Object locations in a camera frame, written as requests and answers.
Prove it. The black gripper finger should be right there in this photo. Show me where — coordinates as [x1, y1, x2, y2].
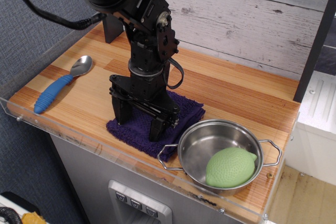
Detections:
[149, 117, 170, 142]
[112, 97, 132, 124]

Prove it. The clear acrylic table guard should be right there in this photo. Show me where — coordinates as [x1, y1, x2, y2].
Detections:
[0, 10, 300, 224]

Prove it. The black corrugated hose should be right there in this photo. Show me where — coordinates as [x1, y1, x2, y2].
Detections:
[0, 207, 23, 224]

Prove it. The blue handled metal spoon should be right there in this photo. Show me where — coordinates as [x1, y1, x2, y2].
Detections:
[34, 55, 93, 114]

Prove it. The purple towel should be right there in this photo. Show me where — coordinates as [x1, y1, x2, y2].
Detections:
[106, 91, 205, 158]

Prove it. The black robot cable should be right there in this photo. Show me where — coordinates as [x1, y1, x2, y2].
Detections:
[6, 0, 107, 30]

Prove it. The right dark frame post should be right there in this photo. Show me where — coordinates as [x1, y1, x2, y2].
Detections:
[293, 0, 335, 103]

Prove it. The stainless steel pot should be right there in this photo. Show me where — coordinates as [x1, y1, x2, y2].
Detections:
[164, 119, 268, 196]

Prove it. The green plastic lime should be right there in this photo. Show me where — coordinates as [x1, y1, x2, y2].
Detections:
[206, 147, 257, 188]

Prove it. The white toy sink unit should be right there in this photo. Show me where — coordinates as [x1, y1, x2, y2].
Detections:
[284, 71, 335, 185]

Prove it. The grey toy fridge cabinet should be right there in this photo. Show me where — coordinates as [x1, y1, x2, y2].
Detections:
[51, 136, 239, 223]

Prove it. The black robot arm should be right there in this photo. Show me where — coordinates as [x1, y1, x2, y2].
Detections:
[84, 0, 180, 142]

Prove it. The dark frame post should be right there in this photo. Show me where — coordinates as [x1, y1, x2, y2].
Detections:
[102, 14, 124, 44]
[293, 0, 335, 103]

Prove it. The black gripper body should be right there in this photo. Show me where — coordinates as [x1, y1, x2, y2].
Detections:
[110, 70, 180, 127]

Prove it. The left dark frame post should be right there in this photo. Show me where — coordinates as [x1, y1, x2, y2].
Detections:
[102, 14, 124, 44]

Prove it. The silver dispenser button panel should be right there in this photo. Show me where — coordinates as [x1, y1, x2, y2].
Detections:
[108, 180, 173, 224]

